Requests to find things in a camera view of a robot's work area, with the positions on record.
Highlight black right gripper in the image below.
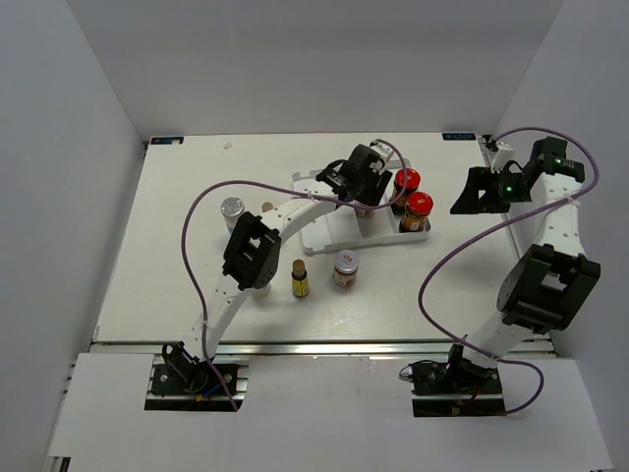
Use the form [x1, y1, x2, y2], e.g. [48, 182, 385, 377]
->
[450, 166, 533, 214]

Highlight white-lid sauce jar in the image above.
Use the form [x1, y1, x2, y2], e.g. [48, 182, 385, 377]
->
[355, 207, 374, 218]
[333, 250, 360, 287]

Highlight red-lid chili sauce jar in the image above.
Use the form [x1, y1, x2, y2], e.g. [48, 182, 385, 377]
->
[389, 168, 422, 214]

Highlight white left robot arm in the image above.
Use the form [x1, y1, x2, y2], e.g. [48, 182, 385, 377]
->
[162, 139, 400, 392]

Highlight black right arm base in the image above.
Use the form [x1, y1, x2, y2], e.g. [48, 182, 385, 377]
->
[398, 360, 506, 418]

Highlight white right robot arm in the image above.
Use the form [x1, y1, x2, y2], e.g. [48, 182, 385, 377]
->
[443, 137, 600, 392]

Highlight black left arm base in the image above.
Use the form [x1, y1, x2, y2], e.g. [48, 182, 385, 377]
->
[144, 342, 245, 413]

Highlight white divided organizer tray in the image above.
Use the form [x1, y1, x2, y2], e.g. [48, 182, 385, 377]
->
[291, 156, 433, 257]

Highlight yellow bottle front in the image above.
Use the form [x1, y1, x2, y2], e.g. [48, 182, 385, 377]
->
[291, 259, 310, 298]

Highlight silver-lid salt jar rear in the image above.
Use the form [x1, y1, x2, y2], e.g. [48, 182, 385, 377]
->
[220, 197, 246, 233]

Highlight silver-lid salt jar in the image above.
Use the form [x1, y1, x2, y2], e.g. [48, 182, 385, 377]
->
[220, 197, 246, 233]
[253, 285, 271, 298]

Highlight silver-lid salt jar front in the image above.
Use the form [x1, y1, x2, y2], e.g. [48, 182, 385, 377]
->
[253, 285, 271, 298]

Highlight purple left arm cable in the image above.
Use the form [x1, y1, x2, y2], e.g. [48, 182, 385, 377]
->
[181, 139, 409, 412]

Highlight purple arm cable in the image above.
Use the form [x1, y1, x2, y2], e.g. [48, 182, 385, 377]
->
[181, 139, 409, 412]
[417, 126, 603, 415]

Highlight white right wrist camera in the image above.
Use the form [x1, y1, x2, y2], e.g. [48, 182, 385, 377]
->
[484, 141, 514, 173]

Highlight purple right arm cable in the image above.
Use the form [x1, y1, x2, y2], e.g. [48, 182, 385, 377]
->
[417, 126, 603, 415]

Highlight aluminium table rail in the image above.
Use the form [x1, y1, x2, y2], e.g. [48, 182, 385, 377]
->
[90, 137, 559, 360]

